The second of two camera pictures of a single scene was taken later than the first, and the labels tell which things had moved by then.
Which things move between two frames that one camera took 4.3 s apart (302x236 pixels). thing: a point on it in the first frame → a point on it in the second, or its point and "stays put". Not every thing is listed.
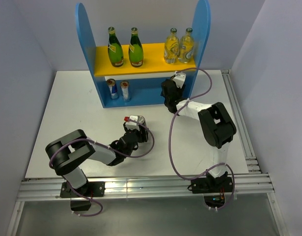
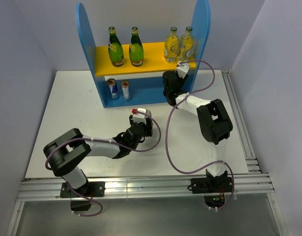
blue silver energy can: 112,87 stays put
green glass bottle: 115,49 stays put
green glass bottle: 135,49 stays put
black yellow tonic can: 141,119 → 149,120
